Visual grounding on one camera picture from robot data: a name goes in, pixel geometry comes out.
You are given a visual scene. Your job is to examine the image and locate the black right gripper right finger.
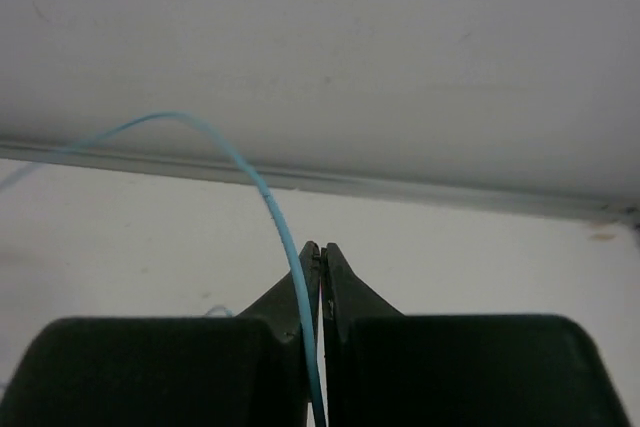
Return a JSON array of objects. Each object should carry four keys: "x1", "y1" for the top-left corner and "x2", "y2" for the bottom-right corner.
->
[{"x1": 321, "y1": 243, "x2": 629, "y2": 426}]

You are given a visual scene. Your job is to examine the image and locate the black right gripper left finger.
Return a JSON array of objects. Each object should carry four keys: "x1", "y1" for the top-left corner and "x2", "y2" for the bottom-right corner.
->
[{"x1": 0, "y1": 240, "x2": 324, "y2": 427}]

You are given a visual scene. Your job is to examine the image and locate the thin blue headphone cable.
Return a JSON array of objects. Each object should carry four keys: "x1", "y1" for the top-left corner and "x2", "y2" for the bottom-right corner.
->
[{"x1": 0, "y1": 110, "x2": 328, "y2": 427}]

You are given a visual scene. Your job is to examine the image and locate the aluminium table frame rail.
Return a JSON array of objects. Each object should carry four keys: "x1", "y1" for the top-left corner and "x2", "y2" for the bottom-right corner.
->
[{"x1": 1, "y1": 140, "x2": 639, "y2": 232}]

